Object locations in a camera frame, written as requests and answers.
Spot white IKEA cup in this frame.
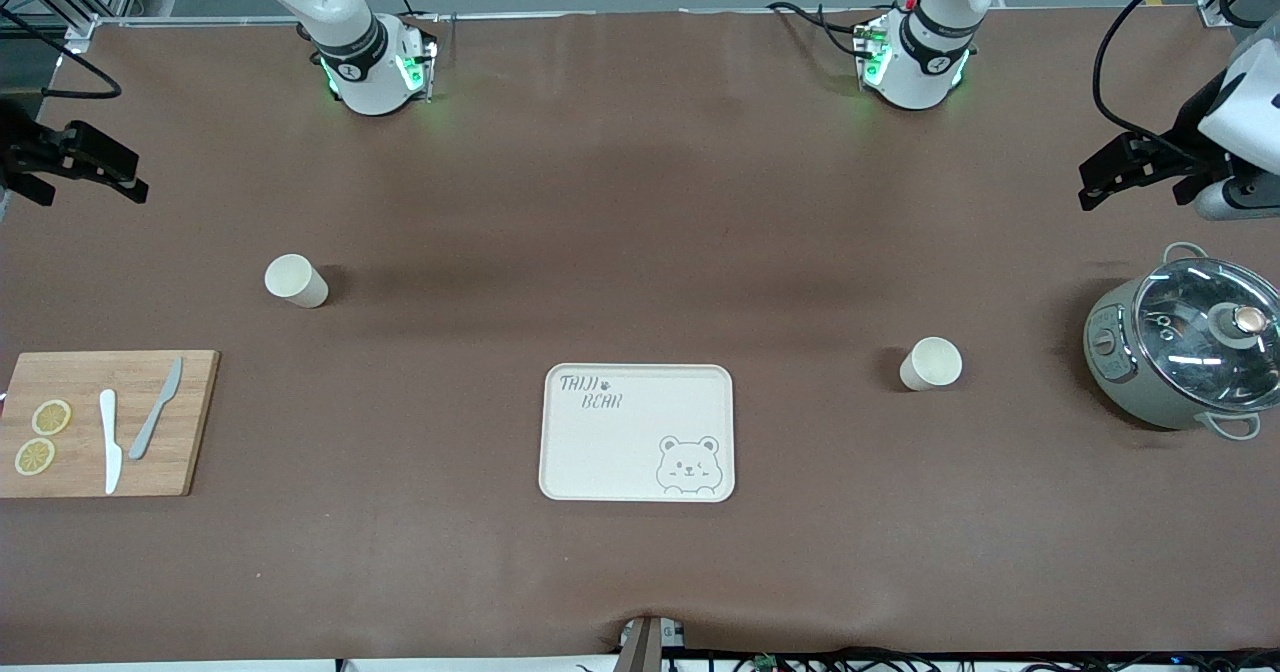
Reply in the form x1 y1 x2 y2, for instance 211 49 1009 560
264 254 329 309
898 337 964 392

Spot metal table edge bracket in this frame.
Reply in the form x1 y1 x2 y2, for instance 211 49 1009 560
613 615 689 672

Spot black arm base cables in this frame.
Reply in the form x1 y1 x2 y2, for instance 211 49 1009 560
768 0 873 58

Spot grey plastic knife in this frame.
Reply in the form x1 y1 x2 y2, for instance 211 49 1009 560
128 356 185 461

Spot glass pot lid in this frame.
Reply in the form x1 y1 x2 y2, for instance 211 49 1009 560
1132 257 1280 413

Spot wooden cutting board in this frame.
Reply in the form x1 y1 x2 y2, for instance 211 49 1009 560
0 350 221 499

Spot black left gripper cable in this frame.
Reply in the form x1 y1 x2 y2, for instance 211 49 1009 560
1092 0 1206 153

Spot cream bear print tray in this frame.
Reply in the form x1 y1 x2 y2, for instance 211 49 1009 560
538 363 736 503

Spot white plastic knife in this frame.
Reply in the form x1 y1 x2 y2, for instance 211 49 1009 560
98 389 123 496

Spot grey electric cooking pot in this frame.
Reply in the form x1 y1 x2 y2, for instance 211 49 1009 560
1083 242 1280 441

